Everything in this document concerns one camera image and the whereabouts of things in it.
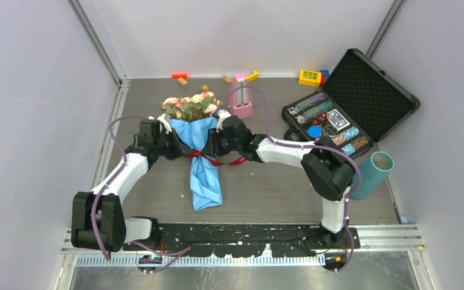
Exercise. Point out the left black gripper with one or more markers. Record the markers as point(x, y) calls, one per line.
point(179, 150)

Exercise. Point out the small wooden block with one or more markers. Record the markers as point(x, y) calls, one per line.
point(183, 82)

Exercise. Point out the black poker chip case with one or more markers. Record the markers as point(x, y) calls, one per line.
point(369, 98)

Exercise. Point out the wooden curved block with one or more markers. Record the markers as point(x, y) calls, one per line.
point(227, 79)

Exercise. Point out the blue toy block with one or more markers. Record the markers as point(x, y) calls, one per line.
point(326, 74)

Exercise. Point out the yellow toy block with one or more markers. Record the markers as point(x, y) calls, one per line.
point(311, 78)

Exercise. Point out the blue round chip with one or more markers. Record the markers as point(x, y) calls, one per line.
point(314, 132)

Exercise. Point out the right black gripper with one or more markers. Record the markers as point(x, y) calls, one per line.
point(214, 148)

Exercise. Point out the pink metronome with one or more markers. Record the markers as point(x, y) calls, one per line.
point(240, 103)

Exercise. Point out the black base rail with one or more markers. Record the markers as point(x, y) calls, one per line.
point(245, 240)

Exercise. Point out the playing card deck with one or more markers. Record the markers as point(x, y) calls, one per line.
point(337, 120)

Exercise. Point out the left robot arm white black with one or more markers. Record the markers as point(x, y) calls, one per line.
point(97, 221)

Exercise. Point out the pink flower bouquet blue wrap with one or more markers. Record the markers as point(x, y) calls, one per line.
point(191, 118)

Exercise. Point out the orange red block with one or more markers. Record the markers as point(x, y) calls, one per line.
point(177, 76)

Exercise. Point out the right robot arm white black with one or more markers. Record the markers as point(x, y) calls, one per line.
point(327, 168)

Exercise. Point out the teal cylindrical vase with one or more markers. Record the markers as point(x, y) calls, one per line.
point(374, 171)

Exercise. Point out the yellow curved block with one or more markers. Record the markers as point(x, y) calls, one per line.
point(252, 76)

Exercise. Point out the red ribbon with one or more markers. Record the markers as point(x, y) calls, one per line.
point(216, 158)

